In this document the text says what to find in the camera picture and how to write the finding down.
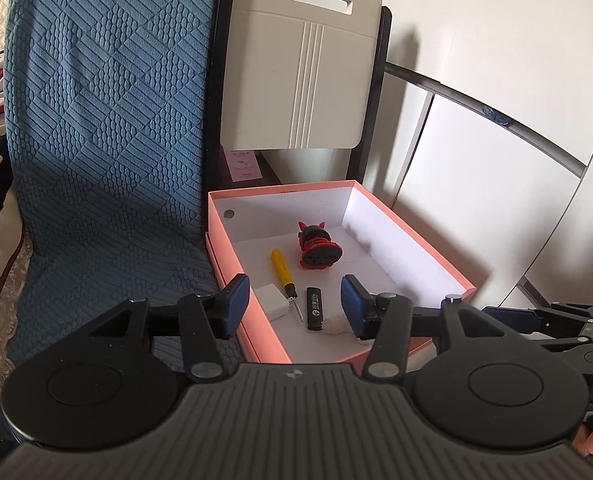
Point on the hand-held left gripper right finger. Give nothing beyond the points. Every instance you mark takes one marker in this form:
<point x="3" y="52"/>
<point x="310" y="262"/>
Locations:
<point x="356" y="307"/>

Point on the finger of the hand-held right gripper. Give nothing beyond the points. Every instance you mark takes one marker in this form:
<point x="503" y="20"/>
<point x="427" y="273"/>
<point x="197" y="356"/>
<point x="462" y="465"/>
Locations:
<point x="561" y="344"/>
<point x="511" y="319"/>

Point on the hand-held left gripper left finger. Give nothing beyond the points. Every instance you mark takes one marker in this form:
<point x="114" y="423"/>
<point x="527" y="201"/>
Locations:
<point x="235" y="307"/>

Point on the cream fluffy hair clip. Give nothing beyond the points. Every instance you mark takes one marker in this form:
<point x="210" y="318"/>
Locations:
<point x="335" y="327"/>

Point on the white charger plug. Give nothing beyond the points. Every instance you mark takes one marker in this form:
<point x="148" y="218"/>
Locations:
<point x="271" y="302"/>

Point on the black usb stick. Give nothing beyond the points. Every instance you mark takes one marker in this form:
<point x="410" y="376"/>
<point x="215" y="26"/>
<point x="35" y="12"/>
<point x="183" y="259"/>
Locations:
<point x="315" y="310"/>

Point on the yellow screwdriver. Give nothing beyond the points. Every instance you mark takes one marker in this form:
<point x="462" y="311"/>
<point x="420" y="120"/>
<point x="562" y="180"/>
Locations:
<point x="279" y="265"/>

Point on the red black figurine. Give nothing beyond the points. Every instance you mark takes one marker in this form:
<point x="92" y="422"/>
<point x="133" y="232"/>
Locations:
<point x="316" y="247"/>

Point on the pink cardboard box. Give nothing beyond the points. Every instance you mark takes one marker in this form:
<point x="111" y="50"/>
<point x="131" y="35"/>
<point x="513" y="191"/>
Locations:
<point x="276" y="217"/>

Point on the white wardrobe with dark trim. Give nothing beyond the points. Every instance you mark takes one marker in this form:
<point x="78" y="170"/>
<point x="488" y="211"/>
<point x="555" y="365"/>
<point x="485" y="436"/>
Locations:
<point x="476" y="185"/>

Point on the pink carton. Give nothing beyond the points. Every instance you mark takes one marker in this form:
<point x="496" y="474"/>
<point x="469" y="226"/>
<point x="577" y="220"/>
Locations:
<point x="241" y="167"/>

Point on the blue textured sofa cover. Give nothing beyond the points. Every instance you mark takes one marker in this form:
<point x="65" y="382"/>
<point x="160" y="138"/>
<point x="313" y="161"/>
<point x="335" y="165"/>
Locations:
<point x="101" y="110"/>

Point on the cream folding chair black frame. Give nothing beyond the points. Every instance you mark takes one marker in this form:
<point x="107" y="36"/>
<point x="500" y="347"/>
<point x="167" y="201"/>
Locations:
<point x="296" y="75"/>

